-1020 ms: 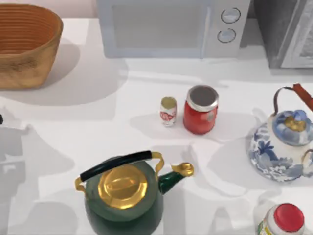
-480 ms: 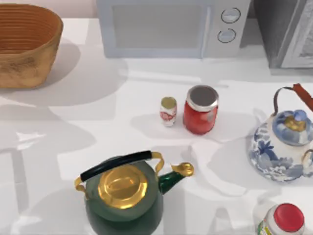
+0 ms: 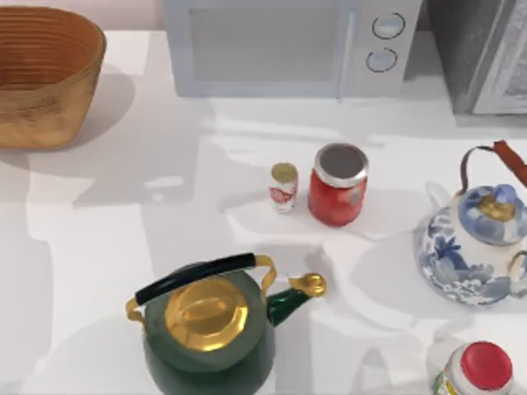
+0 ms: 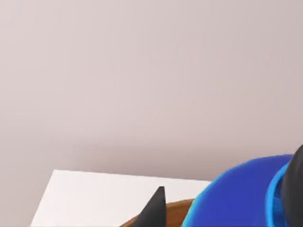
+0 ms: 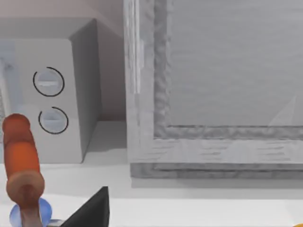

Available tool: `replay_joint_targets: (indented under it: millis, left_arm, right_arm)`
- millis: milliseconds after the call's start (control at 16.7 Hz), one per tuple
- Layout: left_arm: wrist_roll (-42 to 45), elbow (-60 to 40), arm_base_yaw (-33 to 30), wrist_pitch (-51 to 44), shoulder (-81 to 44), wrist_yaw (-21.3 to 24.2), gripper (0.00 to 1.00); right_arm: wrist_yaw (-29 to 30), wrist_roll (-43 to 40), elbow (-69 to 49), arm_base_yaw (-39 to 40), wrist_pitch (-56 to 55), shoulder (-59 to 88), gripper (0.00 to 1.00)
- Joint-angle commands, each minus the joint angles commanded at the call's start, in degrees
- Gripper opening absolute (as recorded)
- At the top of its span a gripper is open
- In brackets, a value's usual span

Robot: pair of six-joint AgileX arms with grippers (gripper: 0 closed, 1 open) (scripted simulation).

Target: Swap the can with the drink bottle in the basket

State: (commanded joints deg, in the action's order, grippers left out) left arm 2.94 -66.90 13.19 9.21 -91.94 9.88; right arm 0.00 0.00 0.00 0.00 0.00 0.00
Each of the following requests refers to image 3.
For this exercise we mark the brown woven basket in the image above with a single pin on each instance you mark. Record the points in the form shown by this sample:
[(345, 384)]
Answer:
[(49, 74)]

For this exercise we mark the red capped white bottle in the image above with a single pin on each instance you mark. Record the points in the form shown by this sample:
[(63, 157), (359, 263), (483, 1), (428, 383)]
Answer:
[(481, 370)]

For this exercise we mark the microwave knob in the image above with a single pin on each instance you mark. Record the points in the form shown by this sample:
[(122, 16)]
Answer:
[(388, 24), (381, 60)]

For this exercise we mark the grey cabinet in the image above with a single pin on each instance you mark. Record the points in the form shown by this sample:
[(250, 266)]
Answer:
[(465, 53)]

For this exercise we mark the blue and white teapot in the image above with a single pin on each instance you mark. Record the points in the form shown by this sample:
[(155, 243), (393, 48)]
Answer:
[(465, 255)]

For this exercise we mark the microwave door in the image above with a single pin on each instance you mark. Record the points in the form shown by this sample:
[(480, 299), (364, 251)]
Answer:
[(263, 47)]

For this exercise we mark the green and gold kettle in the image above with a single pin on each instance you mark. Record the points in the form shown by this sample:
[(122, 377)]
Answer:
[(206, 329)]

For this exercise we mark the pale microwave oven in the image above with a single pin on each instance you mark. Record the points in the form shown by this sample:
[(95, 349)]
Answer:
[(411, 37)]

